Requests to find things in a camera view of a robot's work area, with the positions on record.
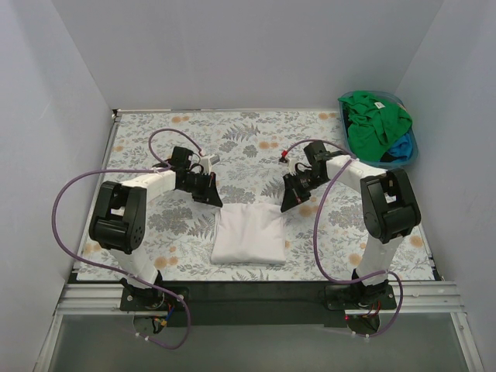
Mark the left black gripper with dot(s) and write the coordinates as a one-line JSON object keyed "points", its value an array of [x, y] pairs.
{"points": [[204, 187]]}

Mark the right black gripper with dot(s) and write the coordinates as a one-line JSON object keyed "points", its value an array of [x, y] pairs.
{"points": [[293, 189]]}

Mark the white t-shirt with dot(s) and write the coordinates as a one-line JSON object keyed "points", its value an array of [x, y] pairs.
{"points": [[249, 234]]}

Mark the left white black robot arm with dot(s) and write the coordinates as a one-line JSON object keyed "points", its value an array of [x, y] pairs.
{"points": [[118, 222]]}

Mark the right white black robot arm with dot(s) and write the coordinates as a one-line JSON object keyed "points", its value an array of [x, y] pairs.
{"points": [[390, 213]]}

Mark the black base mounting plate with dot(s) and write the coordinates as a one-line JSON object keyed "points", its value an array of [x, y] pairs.
{"points": [[259, 303]]}

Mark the blue plastic laundry basket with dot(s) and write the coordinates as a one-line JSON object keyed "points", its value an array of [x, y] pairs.
{"points": [[410, 155]]}

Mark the green t-shirt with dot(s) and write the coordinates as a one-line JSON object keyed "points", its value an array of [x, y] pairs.
{"points": [[372, 124]]}

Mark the blue t-shirt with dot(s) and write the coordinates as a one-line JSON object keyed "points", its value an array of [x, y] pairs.
{"points": [[400, 151]]}

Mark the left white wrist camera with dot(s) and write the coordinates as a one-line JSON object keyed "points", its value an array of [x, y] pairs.
{"points": [[207, 162]]}

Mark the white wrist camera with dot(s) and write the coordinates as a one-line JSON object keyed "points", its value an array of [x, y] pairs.
{"points": [[290, 163], [207, 162]]}

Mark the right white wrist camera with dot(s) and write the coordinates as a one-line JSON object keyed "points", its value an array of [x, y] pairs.
{"points": [[290, 163]]}

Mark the aluminium frame rail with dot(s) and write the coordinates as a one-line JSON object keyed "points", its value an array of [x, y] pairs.
{"points": [[104, 298]]}

